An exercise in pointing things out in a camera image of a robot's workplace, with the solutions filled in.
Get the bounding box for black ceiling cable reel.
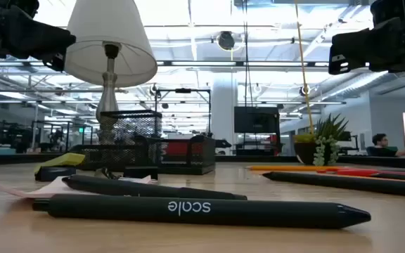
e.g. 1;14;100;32
217;30;237;51

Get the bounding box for potted green succulent plant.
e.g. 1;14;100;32
292;112;351;167

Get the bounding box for black aluminium table frame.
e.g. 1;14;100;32
0;153;405;170

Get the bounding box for white shade table lamp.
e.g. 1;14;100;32
64;0;158;145

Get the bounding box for black power cable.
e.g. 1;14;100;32
243;0;255;106

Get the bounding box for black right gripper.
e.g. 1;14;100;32
328;0;405;76

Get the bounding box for black metal frame stand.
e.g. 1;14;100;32
155;87;212;136

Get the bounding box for plain black pen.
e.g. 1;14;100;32
61;174;248;201
369;171;405;182
262;171;405;198

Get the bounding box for black pen with scale print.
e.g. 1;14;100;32
32;193;372;230

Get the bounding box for red handled scissors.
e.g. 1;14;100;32
316;167;405;179

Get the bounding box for red background crate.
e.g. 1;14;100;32
163;141;203;156

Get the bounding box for binder clip with silver handles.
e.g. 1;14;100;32
95;167;122;180

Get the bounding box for black monitor screen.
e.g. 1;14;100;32
233;106;281;134

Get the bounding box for yellow highlighter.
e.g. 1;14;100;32
33;152;86;176

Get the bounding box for black binder clip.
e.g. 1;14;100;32
34;166;77;183

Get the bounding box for pink sticky note pad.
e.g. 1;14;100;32
0;174;153;200

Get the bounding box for background robot workstation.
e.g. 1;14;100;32
0;117;94;154

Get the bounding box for person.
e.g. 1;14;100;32
366;133;405;158

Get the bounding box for black mesh desk organizer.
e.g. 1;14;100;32
69;109;217;176

